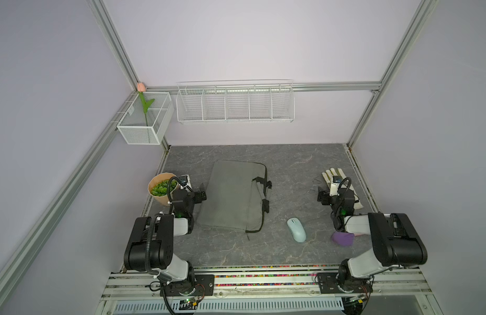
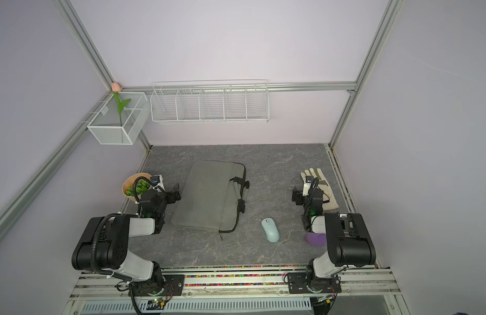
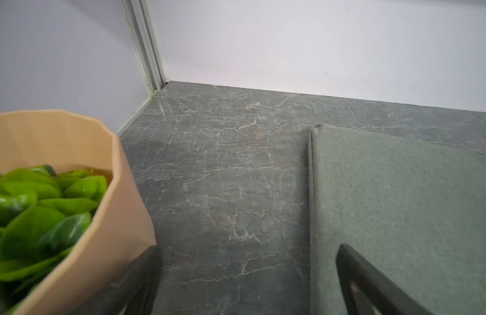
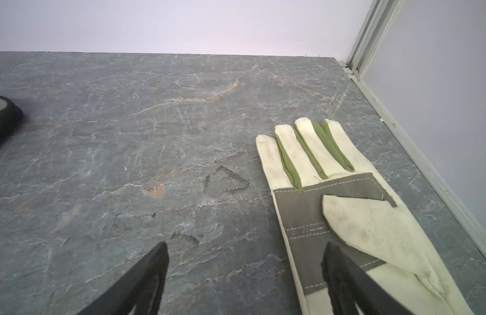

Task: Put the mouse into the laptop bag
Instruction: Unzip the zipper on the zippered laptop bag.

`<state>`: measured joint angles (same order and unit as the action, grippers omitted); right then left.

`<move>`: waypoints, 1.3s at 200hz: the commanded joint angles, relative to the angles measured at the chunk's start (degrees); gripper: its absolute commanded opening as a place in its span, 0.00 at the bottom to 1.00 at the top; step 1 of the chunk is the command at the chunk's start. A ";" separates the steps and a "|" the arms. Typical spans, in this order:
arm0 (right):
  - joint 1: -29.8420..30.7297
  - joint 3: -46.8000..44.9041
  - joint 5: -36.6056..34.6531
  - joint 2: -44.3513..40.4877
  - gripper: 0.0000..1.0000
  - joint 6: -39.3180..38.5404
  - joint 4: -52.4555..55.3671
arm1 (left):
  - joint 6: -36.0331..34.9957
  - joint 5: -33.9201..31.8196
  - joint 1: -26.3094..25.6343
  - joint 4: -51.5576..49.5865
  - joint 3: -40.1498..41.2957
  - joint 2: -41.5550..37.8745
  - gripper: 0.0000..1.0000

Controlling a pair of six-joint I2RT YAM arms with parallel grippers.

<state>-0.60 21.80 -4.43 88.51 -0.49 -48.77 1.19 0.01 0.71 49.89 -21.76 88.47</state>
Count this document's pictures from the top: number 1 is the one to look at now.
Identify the grey laptop bag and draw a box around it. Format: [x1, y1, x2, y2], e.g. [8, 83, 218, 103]
[197, 160, 272, 233]

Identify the light blue computer mouse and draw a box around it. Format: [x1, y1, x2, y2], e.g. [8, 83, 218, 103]
[287, 217, 307, 243]

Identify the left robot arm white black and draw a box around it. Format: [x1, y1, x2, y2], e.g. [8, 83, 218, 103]
[123, 189, 206, 295]

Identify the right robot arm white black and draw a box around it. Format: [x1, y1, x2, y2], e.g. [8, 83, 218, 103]
[315, 188, 428, 295]

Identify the beige work glove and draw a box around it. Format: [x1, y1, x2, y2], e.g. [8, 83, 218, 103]
[322, 168, 363, 210]

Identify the potted green plant paper cup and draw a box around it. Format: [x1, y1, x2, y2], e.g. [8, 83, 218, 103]
[148, 173, 181, 206]

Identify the purple pink brush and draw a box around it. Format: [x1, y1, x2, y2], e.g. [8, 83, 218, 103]
[331, 232, 370, 247]

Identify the white mesh box basket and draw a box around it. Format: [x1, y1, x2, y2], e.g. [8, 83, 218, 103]
[117, 92, 174, 145]

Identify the pink artificial tulip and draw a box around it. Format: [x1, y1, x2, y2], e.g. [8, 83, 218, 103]
[137, 82, 155, 127]

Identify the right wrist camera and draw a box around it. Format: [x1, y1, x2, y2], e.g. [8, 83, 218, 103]
[330, 175, 344, 196]

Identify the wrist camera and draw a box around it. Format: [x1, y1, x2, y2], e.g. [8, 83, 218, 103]
[179, 175, 193, 191]
[330, 175, 344, 196]

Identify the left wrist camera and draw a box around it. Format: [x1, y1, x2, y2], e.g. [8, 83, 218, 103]
[179, 175, 193, 191]

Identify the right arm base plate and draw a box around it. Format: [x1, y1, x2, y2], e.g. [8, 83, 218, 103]
[314, 272, 373, 295]

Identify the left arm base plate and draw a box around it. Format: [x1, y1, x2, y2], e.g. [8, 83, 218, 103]
[160, 274, 215, 297]

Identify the white wire wall shelf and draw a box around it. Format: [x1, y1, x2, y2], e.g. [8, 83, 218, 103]
[176, 80, 296, 123]

